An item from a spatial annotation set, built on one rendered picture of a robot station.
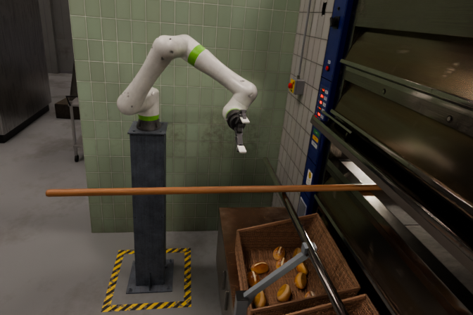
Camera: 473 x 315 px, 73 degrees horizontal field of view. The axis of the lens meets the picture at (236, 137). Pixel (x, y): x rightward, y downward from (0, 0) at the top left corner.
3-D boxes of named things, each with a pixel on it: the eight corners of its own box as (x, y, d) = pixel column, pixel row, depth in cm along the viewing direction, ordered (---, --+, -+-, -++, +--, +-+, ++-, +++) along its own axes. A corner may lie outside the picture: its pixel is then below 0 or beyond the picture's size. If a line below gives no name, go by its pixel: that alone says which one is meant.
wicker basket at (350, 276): (311, 249, 198) (319, 211, 188) (350, 334, 146) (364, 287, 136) (233, 249, 192) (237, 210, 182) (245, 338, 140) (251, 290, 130)
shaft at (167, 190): (44, 198, 124) (43, 191, 123) (48, 194, 127) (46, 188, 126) (431, 190, 154) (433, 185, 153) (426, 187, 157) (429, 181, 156)
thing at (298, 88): (298, 91, 232) (300, 77, 229) (303, 95, 223) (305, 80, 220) (288, 91, 231) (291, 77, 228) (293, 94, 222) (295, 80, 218)
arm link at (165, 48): (108, 105, 176) (154, 29, 150) (128, 100, 190) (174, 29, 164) (123, 122, 175) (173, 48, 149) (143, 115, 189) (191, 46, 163)
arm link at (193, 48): (164, 50, 170) (172, 29, 164) (177, 48, 181) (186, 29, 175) (189, 69, 167) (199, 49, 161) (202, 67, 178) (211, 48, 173)
